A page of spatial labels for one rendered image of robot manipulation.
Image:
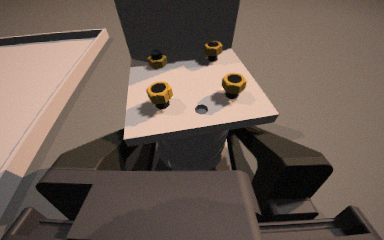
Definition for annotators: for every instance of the yellow hex nut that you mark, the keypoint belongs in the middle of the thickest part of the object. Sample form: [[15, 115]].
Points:
[[157, 63], [213, 48], [159, 92], [234, 83]]

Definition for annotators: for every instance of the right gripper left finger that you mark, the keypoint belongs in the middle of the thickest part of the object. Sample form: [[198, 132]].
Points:
[[108, 153]]

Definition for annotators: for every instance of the beige rectangular tray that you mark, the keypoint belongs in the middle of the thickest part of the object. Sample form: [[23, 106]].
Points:
[[32, 67]]

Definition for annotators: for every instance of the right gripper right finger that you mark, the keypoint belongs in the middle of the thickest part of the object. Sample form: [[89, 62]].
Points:
[[285, 169]]

